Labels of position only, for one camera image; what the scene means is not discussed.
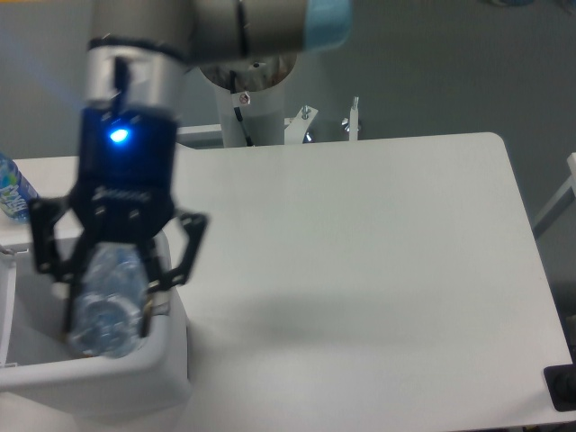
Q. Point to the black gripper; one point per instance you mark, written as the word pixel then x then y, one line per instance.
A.
pixel 123 180

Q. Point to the clear plastic water bottle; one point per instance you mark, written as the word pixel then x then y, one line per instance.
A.
pixel 108 312

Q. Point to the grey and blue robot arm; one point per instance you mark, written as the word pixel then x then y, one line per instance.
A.
pixel 137 57

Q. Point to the white plastic trash can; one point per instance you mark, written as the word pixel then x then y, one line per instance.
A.
pixel 38 365

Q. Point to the blue labelled drink bottle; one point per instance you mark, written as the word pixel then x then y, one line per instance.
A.
pixel 16 191

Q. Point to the black clamp at table edge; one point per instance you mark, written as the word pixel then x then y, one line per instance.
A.
pixel 560 381

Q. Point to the white metal base frame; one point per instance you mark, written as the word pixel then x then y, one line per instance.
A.
pixel 301 129

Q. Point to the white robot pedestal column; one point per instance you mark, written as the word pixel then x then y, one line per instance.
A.
pixel 250 98

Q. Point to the white frame at right edge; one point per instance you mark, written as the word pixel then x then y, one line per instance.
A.
pixel 560 201

